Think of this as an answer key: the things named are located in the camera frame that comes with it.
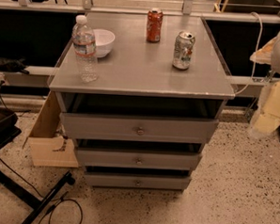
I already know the grey bottom drawer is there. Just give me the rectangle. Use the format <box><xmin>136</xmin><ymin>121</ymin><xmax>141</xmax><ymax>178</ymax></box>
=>
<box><xmin>85</xmin><ymin>173</ymin><xmax>191</xmax><ymax>190</ymax></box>

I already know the grey drawer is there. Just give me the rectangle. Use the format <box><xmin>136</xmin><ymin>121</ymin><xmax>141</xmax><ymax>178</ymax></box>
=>
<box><xmin>60</xmin><ymin>113</ymin><xmax>219</xmax><ymax>145</ymax></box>
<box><xmin>85</xmin><ymin>173</ymin><xmax>191</xmax><ymax>190</ymax></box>
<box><xmin>76</xmin><ymin>148</ymin><xmax>202</xmax><ymax>170</ymax></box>

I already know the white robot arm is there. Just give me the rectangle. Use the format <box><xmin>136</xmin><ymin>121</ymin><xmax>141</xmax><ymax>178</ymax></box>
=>
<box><xmin>248</xmin><ymin>31</ymin><xmax>280</xmax><ymax>139</ymax></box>

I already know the grey drawer cabinet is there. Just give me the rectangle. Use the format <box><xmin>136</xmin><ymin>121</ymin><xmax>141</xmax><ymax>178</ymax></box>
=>
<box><xmin>50</xmin><ymin>12</ymin><xmax>234</xmax><ymax>190</ymax></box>

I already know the grey top drawer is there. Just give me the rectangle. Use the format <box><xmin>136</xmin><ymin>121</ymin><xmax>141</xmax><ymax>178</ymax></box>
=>
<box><xmin>60</xmin><ymin>113</ymin><xmax>219</xmax><ymax>145</ymax></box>

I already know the grey middle drawer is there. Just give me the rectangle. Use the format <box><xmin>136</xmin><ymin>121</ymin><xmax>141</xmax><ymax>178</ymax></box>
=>
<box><xmin>76</xmin><ymin>148</ymin><xmax>202</xmax><ymax>170</ymax></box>

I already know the white bowl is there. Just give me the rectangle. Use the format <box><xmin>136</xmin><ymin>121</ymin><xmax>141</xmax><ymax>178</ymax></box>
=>
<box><xmin>94</xmin><ymin>28</ymin><xmax>116</xmax><ymax>58</ymax></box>

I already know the silver soda can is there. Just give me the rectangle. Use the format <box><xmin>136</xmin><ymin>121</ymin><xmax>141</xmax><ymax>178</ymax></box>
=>
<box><xmin>173</xmin><ymin>31</ymin><xmax>195</xmax><ymax>70</ymax></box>

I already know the clear plastic water bottle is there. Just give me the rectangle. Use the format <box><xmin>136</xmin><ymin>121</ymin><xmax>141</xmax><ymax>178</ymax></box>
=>
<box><xmin>71</xmin><ymin>14</ymin><xmax>98</xmax><ymax>83</ymax></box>

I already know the orange soda can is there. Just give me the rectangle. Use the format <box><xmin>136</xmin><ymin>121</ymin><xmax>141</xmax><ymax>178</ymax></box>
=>
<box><xmin>146</xmin><ymin>8</ymin><xmax>163</xmax><ymax>43</ymax></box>

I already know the cardboard box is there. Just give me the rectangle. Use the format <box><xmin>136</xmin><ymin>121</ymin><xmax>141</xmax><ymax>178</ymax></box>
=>
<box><xmin>27</xmin><ymin>92</ymin><xmax>79</xmax><ymax>168</ymax></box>

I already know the black floor cable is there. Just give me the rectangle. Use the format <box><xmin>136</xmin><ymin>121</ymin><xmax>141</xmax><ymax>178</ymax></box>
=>
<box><xmin>0</xmin><ymin>152</ymin><xmax>86</xmax><ymax>224</ymax></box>

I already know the black stand frame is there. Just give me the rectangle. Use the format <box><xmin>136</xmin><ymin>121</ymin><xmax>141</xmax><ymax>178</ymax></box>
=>
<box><xmin>0</xmin><ymin>105</ymin><xmax>80</xmax><ymax>224</ymax></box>

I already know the white hanging cable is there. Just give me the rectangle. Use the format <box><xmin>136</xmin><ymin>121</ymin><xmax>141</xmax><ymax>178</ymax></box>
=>
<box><xmin>234</xmin><ymin>10</ymin><xmax>266</xmax><ymax>98</ymax></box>

